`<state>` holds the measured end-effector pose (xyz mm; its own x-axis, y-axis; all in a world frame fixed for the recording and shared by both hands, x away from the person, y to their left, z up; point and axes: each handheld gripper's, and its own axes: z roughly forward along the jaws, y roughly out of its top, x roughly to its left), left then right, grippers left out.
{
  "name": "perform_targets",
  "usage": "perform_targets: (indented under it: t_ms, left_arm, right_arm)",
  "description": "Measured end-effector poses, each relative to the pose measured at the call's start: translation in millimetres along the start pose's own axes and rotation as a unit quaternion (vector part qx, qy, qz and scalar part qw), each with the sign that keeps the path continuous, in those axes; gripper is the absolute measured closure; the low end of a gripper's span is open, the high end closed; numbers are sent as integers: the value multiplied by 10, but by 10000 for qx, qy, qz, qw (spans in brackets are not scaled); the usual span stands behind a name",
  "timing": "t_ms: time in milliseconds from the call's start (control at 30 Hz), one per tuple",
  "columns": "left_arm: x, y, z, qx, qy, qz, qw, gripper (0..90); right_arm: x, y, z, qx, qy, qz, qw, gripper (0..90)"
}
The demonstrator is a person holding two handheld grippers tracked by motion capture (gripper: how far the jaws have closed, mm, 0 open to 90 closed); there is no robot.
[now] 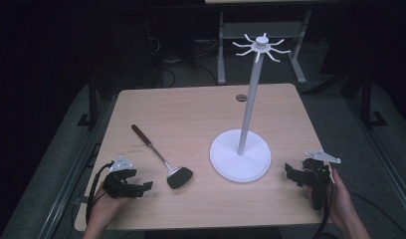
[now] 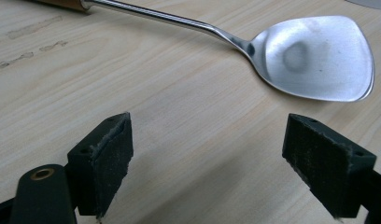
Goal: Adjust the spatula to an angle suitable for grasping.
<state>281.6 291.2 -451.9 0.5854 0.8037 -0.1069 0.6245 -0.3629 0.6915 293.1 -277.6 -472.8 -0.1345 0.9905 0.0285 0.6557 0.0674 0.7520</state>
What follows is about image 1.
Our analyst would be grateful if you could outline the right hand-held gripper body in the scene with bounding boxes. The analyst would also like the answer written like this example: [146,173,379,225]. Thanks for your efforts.
[302,149,342,211]

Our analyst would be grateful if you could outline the black floor cable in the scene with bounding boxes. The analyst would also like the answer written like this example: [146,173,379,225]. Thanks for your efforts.
[351,191,406,239]

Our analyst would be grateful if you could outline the dark metal stand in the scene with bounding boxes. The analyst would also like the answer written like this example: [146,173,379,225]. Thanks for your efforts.
[355,66,388,129]
[77,81,100,129]

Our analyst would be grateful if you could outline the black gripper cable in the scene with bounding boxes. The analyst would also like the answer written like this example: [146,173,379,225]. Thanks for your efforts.
[85,161,115,227]
[309,168,335,239]

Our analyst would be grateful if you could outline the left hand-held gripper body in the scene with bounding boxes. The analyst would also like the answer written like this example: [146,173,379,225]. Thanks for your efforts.
[101,155,139,200]

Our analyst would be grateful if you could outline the metal floor rail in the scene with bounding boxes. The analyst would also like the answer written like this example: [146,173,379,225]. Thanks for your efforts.
[343,96,406,218]
[41,99,107,239]

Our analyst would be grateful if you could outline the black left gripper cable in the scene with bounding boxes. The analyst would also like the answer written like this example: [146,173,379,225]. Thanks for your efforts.
[85,161,115,227]

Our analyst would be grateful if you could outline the person's right hand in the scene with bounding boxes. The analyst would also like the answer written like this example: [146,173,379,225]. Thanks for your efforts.
[305,167,353,230]

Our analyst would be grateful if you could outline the grey metal table frame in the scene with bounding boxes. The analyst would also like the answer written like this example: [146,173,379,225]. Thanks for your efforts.
[204,0,313,86]

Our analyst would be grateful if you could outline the person's left hand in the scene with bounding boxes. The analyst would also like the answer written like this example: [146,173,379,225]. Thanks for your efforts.
[91,180,133,223]

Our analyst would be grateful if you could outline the black spatula with brown handle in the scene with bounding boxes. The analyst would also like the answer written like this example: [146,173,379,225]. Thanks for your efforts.
[130,123,195,190]

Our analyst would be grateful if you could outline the black floor cables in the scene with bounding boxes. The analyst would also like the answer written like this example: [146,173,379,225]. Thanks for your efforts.
[144,31,219,88]

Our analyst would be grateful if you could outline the white hook stand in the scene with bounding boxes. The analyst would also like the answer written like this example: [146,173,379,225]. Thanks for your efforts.
[209,32,292,184]

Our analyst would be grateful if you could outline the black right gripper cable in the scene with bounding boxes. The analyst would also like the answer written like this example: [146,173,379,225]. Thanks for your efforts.
[309,168,335,239]

